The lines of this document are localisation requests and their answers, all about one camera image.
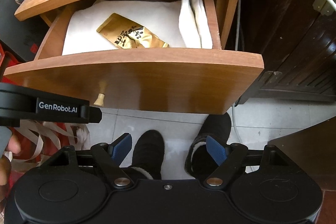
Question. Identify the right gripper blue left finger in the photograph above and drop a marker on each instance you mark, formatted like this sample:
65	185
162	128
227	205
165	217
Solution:
119	149

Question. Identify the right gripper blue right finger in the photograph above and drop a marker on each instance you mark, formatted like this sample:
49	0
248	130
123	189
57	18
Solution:
217	149

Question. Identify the wooden drawer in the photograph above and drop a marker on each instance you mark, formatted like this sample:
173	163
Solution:
181	80

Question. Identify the gold foil tea packet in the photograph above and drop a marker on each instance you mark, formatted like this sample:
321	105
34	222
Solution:
127	34

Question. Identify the left black shoe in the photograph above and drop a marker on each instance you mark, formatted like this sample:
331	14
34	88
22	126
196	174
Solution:
147	157

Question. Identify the red gift bags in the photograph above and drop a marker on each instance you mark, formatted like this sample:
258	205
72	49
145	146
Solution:
8	176

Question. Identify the black paper gift bag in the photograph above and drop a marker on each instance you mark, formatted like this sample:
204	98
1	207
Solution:
23	36

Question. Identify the rolled white cloth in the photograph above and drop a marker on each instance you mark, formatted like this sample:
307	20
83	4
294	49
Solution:
193	25

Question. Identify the white folded towel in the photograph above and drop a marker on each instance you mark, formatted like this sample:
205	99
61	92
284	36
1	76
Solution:
161	18

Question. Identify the dark wooden cabinet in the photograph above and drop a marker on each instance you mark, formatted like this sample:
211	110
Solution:
296	39

